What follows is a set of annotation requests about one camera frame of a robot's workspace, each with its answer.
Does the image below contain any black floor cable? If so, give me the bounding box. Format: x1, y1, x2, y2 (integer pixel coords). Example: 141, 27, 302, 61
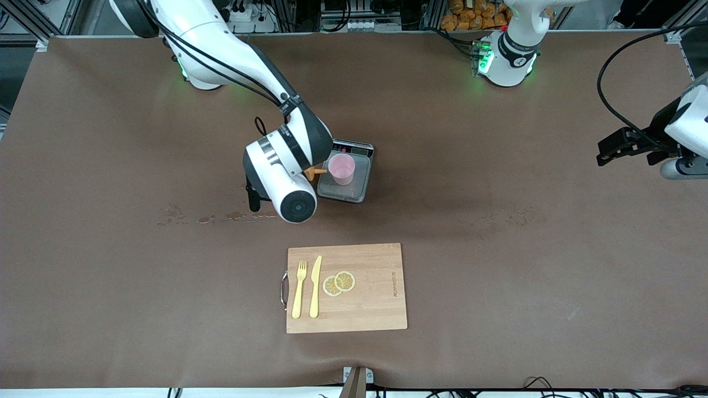
520, 376, 559, 394

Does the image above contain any bag of orange snacks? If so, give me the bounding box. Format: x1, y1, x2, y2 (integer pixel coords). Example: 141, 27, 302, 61
441, 0, 512, 31

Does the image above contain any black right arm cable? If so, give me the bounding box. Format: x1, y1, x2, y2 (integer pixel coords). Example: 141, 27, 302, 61
147, 0, 291, 139

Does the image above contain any yellow plastic knife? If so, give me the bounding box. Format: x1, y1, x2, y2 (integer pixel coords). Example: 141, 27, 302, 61
309, 255, 322, 319

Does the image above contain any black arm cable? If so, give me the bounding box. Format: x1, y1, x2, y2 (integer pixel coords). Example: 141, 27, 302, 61
147, 0, 291, 139
597, 22, 708, 143

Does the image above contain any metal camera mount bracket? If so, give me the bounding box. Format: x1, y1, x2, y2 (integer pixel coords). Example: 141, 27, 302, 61
339, 366, 374, 398

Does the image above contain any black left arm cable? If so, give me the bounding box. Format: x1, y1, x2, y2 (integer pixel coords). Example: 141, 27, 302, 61
597, 22, 708, 143

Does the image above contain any yellow plastic fork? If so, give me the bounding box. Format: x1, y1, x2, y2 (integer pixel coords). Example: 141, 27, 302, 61
291, 260, 308, 320

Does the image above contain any silver digital kitchen scale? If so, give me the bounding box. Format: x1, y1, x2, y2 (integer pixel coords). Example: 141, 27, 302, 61
316, 138, 376, 204

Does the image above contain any white power strip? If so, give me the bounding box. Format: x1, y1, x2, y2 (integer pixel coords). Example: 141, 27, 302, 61
221, 0, 277, 33

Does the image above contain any wooden cutting board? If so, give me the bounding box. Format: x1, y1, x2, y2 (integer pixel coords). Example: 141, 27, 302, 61
280, 243, 408, 334

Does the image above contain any pink plastic cup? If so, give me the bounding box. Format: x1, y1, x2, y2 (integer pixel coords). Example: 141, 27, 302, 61
328, 153, 356, 186

